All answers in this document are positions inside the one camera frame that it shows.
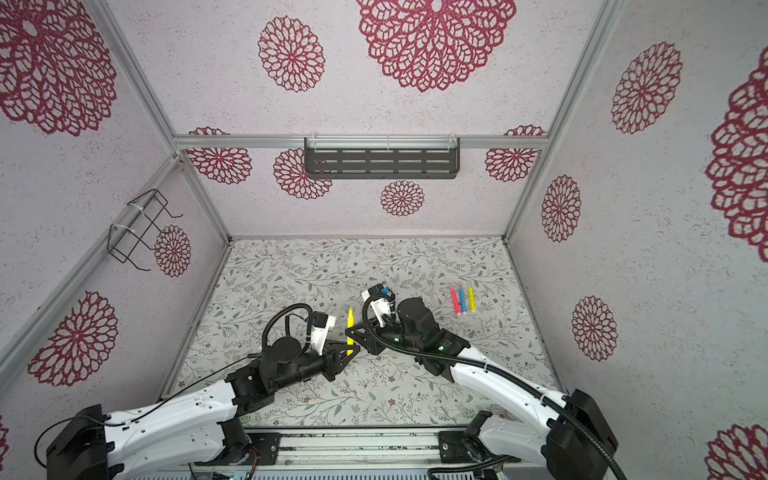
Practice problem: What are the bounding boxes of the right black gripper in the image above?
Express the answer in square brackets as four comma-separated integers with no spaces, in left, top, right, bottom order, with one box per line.
[346,315,425,358]

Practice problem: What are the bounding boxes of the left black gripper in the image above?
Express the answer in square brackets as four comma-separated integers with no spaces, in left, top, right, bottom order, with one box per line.
[274,339,360,392]

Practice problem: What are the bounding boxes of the yellow highlighter pen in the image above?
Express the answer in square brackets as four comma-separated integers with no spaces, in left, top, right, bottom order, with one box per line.
[467,285,477,312]
[346,307,355,356]

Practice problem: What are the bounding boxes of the pink highlighter pen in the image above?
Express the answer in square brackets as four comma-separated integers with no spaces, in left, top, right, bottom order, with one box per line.
[450,286,463,315]

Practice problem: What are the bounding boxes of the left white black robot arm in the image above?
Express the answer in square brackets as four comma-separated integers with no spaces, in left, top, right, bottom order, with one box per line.
[45,337,360,479]

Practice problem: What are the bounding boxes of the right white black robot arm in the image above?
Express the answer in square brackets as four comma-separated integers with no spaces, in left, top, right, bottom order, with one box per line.
[345,294,626,479]

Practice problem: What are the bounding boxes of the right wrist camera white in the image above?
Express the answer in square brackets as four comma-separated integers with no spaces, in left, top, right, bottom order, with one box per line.
[361,283,396,327]

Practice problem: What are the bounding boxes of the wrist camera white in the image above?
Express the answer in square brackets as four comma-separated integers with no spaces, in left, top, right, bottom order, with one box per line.
[310,312,337,356]
[361,283,396,327]

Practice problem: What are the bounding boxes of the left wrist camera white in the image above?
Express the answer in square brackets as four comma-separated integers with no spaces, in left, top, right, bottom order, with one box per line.
[310,312,337,356]

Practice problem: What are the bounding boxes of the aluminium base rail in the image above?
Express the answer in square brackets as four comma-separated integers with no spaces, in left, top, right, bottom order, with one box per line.
[179,425,481,472]

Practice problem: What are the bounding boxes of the dark grey wall shelf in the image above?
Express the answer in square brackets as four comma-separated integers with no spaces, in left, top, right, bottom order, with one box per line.
[303,137,461,180]

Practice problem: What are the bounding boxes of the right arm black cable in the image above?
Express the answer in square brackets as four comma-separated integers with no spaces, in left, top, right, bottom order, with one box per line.
[359,293,628,480]

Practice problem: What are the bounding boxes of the black wire wall basket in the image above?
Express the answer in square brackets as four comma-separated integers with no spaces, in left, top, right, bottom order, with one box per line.
[107,189,191,277]

